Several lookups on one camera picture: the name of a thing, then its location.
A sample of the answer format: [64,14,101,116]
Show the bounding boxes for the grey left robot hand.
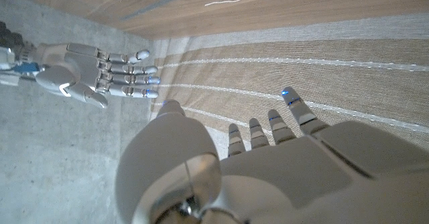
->
[115,86,429,224]

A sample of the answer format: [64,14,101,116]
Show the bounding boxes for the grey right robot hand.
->
[33,42,162,109]

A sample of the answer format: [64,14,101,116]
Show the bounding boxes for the beige striped backdrop cloth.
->
[149,14,429,158]

